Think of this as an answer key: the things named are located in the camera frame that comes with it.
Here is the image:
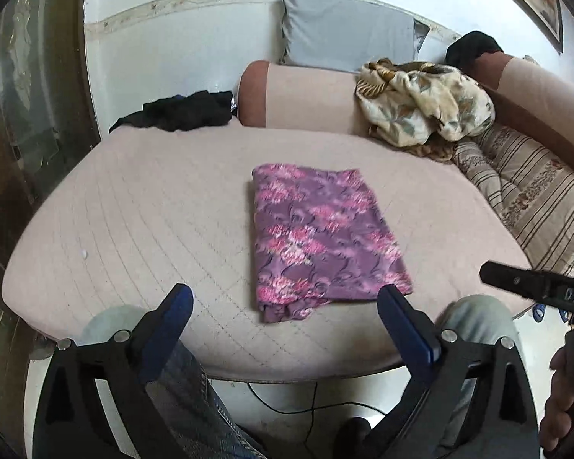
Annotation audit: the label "brown striped quilt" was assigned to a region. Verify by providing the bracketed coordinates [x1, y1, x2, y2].
[453, 124, 574, 277]

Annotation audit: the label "blue slipper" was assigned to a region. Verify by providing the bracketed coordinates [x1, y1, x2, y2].
[530, 303, 572, 324]

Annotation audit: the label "pink bolster with red end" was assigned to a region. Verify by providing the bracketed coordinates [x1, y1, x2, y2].
[237, 60, 369, 137]

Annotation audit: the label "black garment on armrest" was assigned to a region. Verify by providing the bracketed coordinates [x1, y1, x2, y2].
[445, 30, 502, 70]

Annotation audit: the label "person's legs in jeans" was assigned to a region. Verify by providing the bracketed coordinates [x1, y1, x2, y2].
[80, 294, 523, 458]

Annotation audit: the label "grey pillow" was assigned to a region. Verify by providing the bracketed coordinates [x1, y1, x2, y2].
[281, 0, 429, 73]

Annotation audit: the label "black cable on floor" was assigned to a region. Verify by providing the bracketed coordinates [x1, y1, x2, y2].
[229, 380, 389, 459]

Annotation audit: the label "cream floral blanket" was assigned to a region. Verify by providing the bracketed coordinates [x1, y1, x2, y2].
[354, 58, 496, 149]

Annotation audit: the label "wooden glass door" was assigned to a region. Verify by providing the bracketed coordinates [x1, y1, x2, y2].
[0, 0, 99, 449]

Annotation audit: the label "black clothes pile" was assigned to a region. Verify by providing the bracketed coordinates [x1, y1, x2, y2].
[109, 90, 233, 133]

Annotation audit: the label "person's right hand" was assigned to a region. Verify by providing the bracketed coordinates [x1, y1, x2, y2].
[539, 329, 574, 452]

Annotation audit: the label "purple pink floral garment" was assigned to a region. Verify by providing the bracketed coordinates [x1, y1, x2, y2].
[252, 164, 413, 323]

